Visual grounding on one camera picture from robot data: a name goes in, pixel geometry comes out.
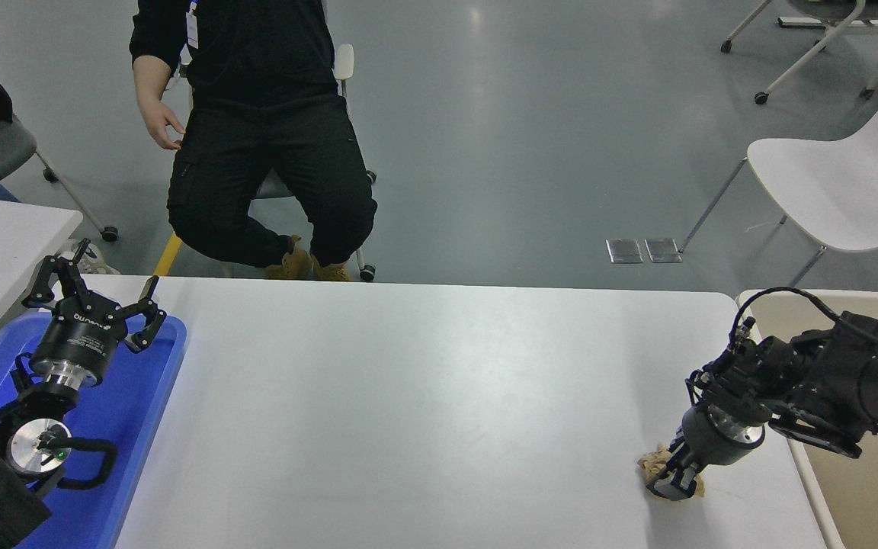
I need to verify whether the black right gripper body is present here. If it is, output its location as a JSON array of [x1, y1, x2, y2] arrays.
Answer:
[[679, 406, 764, 467]]

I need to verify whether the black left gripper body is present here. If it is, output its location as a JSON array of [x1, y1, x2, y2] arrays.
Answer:
[[30, 294, 130, 376]]

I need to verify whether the tan paper ball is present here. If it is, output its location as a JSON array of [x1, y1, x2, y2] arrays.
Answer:
[[637, 442, 707, 500]]

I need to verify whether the person's right hand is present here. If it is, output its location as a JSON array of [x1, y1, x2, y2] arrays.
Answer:
[[142, 99, 186, 150]]

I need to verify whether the white shoe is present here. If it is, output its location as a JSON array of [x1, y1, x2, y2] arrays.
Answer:
[[58, 239, 122, 275]]

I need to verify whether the blue plastic tray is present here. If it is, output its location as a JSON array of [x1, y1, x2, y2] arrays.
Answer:
[[0, 311, 188, 549]]

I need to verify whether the grey wheeled chair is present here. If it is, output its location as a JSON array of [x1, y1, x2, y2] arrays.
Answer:
[[0, 114, 120, 243]]

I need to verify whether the large pale plastic bin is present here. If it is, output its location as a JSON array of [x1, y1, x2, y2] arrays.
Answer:
[[736, 288, 878, 549]]

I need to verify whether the seated person with badge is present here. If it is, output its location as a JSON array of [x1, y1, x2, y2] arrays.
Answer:
[[129, 0, 379, 281]]

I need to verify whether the white shell chair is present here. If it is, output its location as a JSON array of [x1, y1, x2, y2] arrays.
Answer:
[[679, 61, 878, 294]]

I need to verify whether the wheeled white frame chair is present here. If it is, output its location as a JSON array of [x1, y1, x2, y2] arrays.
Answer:
[[720, 0, 878, 105]]

